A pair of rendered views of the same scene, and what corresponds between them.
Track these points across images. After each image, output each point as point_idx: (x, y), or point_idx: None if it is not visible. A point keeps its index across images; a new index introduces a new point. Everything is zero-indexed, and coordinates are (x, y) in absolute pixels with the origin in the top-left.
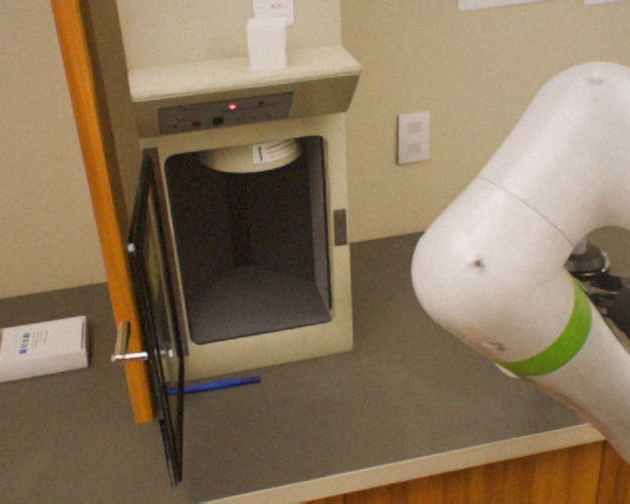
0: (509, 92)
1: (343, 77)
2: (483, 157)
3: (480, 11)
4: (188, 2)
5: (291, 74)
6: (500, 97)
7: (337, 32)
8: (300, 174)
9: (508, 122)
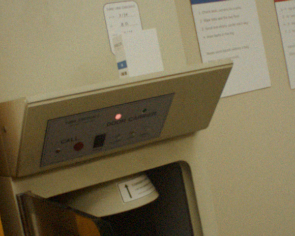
0: (260, 163)
1: (219, 71)
2: (254, 223)
3: (224, 99)
4: (49, 31)
5: (175, 69)
6: (254, 168)
7: (182, 56)
8: (146, 231)
9: (265, 189)
